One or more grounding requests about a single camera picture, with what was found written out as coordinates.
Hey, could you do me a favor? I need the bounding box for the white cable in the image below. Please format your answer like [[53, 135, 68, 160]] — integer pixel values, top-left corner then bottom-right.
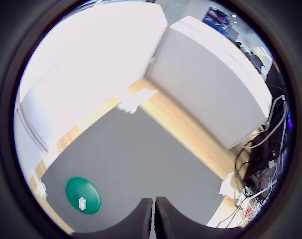
[[215, 179, 278, 229], [242, 96, 290, 150]]

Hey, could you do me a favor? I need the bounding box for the round green lid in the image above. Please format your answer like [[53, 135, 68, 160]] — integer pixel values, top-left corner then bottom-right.
[[65, 176, 102, 215]]

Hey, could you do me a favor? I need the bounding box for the white partition panel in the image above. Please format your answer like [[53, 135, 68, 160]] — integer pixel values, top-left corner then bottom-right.
[[147, 15, 275, 151], [13, 99, 51, 185], [17, 0, 170, 153]]

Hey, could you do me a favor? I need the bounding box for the white power strip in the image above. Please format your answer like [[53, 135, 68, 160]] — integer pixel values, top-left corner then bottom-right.
[[236, 193, 256, 209]]

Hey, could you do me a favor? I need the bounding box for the black cable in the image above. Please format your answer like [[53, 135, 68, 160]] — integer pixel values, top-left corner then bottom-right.
[[234, 139, 256, 185]]

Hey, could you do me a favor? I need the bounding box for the white tape piece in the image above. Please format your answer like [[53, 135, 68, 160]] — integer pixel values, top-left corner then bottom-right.
[[33, 177, 48, 199], [115, 88, 159, 116], [217, 171, 237, 198]]

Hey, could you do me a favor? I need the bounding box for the blue screen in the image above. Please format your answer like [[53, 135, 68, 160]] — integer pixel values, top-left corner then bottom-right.
[[202, 6, 232, 34]]

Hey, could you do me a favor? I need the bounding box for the dark grey mat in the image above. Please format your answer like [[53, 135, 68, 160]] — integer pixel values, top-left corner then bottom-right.
[[40, 106, 235, 235]]

